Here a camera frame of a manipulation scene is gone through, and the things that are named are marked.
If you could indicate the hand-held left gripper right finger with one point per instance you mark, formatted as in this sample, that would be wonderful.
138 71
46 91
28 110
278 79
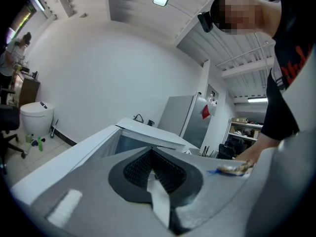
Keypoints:
190 181

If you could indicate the person's black t-shirt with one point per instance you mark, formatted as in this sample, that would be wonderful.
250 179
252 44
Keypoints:
281 95

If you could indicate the silver fridge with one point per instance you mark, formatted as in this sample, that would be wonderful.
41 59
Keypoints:
177 117

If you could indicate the crumpled tape with blue strip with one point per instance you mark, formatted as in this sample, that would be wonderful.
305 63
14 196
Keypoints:
234 169

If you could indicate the person's head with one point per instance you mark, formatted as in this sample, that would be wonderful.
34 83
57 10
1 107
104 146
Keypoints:
264 11

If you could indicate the toilet brush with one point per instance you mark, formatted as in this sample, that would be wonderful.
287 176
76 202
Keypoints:
53 130

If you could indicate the white microwave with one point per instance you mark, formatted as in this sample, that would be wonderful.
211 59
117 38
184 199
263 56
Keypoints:
148 132

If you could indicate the ceiling light near shelf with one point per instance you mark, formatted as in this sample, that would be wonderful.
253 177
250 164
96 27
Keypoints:
257 99

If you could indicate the red diamond sticker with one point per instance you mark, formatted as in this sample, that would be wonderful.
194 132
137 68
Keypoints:
205 112

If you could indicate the small black device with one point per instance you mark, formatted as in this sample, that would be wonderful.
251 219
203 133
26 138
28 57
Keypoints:
150 122

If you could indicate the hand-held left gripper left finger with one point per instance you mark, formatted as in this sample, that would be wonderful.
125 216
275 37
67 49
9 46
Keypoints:
118 179

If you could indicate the person's left forearm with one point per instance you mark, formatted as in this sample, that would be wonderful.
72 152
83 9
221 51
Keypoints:
256 148

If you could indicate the brown wooden desk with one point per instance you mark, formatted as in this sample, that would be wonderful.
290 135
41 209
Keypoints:
29 90

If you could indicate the black head camera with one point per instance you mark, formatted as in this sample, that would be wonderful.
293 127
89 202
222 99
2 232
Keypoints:
206 22

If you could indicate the grey wall panel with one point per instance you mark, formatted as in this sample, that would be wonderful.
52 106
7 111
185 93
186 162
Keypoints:
212 100

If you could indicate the ceiling light near window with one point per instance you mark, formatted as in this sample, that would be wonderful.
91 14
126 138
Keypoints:
38 2

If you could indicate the green bottle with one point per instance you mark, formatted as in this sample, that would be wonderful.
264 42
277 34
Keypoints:
40 144

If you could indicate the white toilet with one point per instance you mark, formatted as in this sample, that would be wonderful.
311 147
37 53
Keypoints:
37 118

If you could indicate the black office chair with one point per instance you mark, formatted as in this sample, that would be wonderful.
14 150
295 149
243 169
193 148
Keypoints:
8 117

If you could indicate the white metal shelf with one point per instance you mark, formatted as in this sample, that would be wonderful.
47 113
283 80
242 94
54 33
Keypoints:
244 132

